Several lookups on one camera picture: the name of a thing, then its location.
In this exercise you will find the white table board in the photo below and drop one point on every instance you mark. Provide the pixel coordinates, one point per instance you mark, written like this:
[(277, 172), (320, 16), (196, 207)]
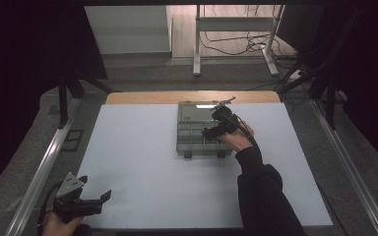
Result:
[(138, 183)]

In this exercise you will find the person's left hand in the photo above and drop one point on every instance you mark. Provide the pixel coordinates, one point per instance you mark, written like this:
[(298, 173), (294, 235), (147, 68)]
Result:
[(59, 226)]

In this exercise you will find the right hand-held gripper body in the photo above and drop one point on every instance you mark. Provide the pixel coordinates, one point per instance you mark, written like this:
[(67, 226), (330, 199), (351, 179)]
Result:
[(224, 119)]

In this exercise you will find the white cabinet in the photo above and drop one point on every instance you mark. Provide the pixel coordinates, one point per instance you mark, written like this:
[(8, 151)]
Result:
[(128, 29)]

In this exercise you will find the wooden table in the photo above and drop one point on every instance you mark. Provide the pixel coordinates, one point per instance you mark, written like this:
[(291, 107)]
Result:
[(144, 97)]

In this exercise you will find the person's right hand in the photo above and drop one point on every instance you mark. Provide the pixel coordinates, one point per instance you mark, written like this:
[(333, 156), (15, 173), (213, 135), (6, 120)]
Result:
[(238, 139)]

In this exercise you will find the white power strip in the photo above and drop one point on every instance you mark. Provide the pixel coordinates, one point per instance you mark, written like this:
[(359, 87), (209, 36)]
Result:
[(296, 75)]

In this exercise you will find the dark floor grate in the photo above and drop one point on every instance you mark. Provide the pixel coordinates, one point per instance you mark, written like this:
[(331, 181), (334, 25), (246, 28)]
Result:
[(73, 140)]

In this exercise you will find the aluminium rail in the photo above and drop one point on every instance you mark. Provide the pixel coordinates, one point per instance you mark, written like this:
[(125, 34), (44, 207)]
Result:
[(351, 170), (36, 183)]

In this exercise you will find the white desk frame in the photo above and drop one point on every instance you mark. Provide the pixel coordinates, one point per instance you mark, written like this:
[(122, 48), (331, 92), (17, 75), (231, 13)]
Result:
[(234, 23)]

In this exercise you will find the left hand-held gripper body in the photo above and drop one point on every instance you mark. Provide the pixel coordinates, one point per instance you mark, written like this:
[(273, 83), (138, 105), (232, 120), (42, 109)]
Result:
[(74, 203)]

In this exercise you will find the clear plastic compartment box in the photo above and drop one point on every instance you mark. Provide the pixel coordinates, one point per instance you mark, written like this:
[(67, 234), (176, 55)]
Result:
[(190, 131)]

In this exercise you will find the black metal stand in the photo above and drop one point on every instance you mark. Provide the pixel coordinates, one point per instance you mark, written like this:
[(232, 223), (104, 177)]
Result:
[(329, 95), (64, 98)]

